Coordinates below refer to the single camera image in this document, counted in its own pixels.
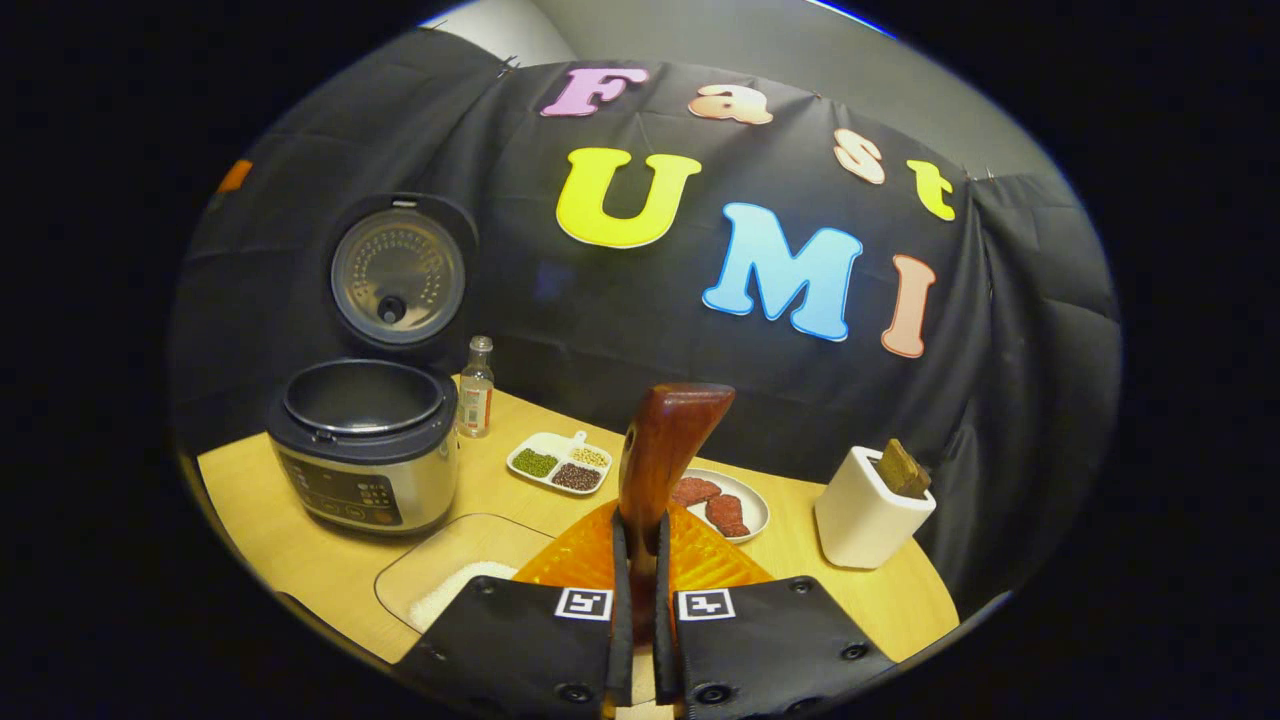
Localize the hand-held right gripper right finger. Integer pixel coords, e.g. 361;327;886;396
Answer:
654;500;896;720

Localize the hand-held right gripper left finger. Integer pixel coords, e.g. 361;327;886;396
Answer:
395;500;636;720

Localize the white rice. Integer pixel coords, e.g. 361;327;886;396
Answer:
408;560;519;631

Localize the wooden spoon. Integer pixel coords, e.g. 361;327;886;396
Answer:
617;382;738;646

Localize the grey rice cooker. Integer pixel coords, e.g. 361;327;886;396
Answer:
265;192;479;538

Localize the white round plate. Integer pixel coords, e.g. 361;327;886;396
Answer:
672;468;771;544

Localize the white divided bean dish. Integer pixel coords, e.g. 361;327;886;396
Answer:
506;430;613;497

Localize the clear glass tray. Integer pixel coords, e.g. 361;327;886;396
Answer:
374;513;556;634

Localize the white square container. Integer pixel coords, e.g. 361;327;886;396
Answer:
814;446;938;571

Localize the black backdrop cloth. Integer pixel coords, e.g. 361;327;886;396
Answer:
170;28;1121;611

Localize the small glass bottle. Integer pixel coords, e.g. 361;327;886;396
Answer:
457;335;496;439

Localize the brown block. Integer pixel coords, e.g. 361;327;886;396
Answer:
878;438;932;499

